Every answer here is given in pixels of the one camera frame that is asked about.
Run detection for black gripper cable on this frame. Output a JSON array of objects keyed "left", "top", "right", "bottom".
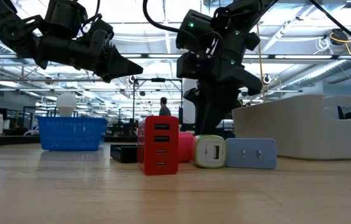
[{"left": 143, "top": 0, "right": 181, "bottom": 34}]

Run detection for red multi-port USB charger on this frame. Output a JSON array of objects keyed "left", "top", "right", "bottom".
[{"left": 137, "top": 115, "right": 180, "bottom": 176}]

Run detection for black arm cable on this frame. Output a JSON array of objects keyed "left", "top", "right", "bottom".
[{"left": 309, "top": 0, "right": 351, "bottom": 54}]

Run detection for yellow hanging cable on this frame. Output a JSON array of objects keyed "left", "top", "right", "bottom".
[{"left": 255, "top": 23, "right": 267, "bottom": 103}]

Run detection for blue plastic slotted basket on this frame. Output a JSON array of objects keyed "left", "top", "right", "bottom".
[{"left": 37, "top": 116, "right": 108, "bottom": 152}]

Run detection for distant black rig frame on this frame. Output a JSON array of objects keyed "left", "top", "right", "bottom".
[{"left": 131, "top": 77, "right": 184, "bottom": 125}]

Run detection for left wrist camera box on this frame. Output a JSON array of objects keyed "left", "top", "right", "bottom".
[{"left": 44, "top": 0, "right": 88, "bottom": 32}]

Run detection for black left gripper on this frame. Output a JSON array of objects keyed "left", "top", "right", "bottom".
[{"left": 37, "top": 19, "right": 144, "bottom": 83}]

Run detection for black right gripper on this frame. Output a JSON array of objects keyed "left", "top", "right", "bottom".
[{"left": 177, "top": 40, "right": 263, "bottom": 134}]

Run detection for white bulb table lamp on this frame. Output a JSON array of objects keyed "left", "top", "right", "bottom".
[{"left": 55, "top": 92, "right": 77, "bottom": 118}]

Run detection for dark blue charger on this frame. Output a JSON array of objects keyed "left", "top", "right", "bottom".
[{"left": 110, "top": 144, "right": 139, "bottom": 164}]

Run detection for light blue wall charger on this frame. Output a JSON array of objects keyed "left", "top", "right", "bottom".
[{"left": 225, "top": 138, "right": 278, "bottom": 170}]

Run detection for person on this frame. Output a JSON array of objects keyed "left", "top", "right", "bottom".
[{"left": 158, "top": 96, "right": 172, "bottom": 117}]

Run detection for ceiling cord reel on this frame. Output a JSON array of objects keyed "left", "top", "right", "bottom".
[{"left": 329, "top": 27, "right": 350, "bottom": 47}]

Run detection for white plastic storage bin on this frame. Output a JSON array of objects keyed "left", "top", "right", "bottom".
[{"left": 231, "top": 94, "right": 351, "bottom": 161}]

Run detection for pink charger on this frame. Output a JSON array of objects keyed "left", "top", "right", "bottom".
[{"left": 177, "top": 131, "right": 195, "bottom": 163}]

